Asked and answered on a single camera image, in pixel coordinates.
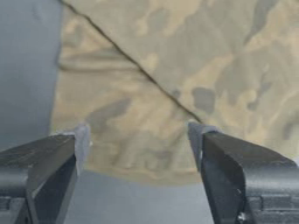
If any tan camouflage t-shirt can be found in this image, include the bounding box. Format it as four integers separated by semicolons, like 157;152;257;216
49;0;299;187

